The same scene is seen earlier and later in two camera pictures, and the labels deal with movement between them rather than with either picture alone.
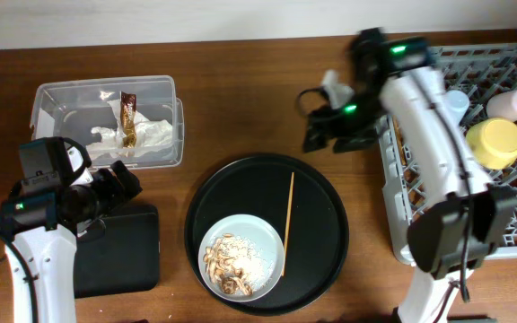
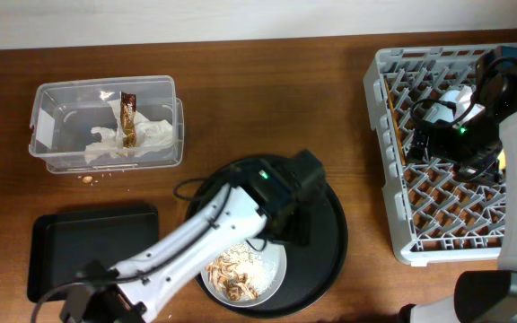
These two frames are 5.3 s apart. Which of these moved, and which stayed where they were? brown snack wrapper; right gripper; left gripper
Moved: right gripper; left gripper
Stayed: brown snack wrapper
